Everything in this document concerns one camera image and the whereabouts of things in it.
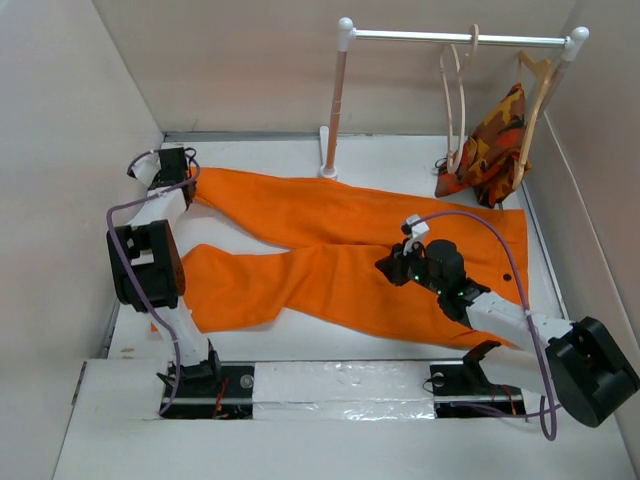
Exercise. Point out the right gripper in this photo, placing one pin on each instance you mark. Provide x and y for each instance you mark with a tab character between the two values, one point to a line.
392	266

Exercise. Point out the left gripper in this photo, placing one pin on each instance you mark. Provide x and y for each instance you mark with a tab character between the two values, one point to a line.
156	180

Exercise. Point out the orange trousers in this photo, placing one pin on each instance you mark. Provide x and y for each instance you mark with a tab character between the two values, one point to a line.
329	237

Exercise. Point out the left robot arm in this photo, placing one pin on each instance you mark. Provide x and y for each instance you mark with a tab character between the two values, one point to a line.
147	270

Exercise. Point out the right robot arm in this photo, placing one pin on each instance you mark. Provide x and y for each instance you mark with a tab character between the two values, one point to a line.
579	362

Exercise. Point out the empty wooden hanger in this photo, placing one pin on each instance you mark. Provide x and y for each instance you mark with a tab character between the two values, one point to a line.
455	99

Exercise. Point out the wooden hanger with garment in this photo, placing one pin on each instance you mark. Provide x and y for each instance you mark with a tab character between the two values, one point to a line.
543	71

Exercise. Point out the orange camouflage garment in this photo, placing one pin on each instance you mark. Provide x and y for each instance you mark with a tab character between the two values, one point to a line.
490	154

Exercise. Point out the white clothes rack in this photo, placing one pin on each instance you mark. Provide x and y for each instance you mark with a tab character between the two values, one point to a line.
570	46

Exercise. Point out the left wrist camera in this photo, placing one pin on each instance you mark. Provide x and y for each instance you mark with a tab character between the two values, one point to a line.
144	167

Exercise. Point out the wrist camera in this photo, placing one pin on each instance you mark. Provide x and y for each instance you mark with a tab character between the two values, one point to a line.
144	167
415	230

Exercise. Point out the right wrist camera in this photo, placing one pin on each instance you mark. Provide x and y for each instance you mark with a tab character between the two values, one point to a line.
415	230

